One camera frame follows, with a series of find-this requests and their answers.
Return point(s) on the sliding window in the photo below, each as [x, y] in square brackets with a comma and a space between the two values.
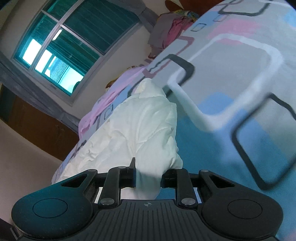
[69, 41]

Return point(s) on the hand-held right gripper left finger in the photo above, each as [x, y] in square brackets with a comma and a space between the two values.
[130, 176]

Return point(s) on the bed with patterned sheet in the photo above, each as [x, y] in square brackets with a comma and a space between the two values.
[231, 92]

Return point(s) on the brown wooden door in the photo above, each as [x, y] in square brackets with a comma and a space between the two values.
[34, 129]

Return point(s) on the grey curtain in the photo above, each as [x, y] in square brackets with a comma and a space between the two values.
[34, 97]
[148, 14]

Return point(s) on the white puffer jacket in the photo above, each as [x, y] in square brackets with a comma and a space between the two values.
[138, 129]

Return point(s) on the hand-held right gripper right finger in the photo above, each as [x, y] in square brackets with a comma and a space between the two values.
[167, 179]

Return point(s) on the brown and white headboard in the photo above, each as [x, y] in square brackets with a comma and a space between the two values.
[196, 3]

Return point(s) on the pink folded clothes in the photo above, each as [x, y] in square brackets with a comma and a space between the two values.
[178, 30]

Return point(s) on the colourful patterned cloth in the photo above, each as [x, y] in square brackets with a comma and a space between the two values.
[188, 14]

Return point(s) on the grey folded clothes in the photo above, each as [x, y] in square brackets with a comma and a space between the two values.
[159, 32]

